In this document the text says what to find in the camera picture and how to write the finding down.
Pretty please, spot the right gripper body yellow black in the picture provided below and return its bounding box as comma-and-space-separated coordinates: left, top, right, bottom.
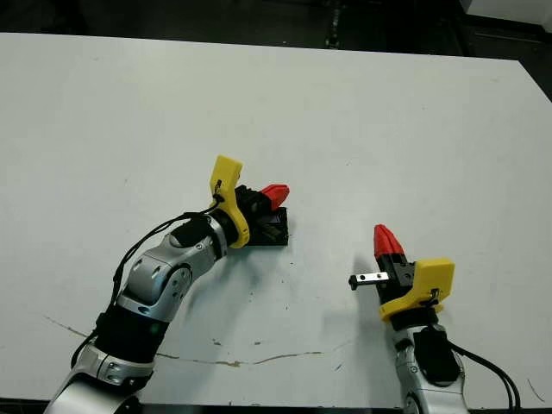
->
348, 254, 456, 331

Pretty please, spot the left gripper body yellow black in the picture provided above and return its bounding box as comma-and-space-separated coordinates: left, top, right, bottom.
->
210, 154, 277, 250

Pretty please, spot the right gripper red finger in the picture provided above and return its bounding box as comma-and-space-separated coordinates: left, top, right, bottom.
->
384, 226, 409, 269
373, 223, 394, 272

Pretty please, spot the black glossy box lid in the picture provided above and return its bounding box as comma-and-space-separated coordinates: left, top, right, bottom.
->
248, 206, 291, 248

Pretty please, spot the black metal stand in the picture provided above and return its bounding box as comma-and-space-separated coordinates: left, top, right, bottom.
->
325, 0, 347, 49

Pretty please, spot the white cabinet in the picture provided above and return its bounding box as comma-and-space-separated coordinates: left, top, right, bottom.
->
459, 0, 552, 23

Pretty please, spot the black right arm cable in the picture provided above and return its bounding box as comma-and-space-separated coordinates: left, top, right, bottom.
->
448, 339, 522, 411

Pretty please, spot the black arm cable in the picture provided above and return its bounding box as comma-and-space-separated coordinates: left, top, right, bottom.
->
448, 339, 522, 411
70, 194, 226, 368

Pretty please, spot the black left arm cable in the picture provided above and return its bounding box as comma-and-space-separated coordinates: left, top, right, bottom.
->
70, 194, 226, 368

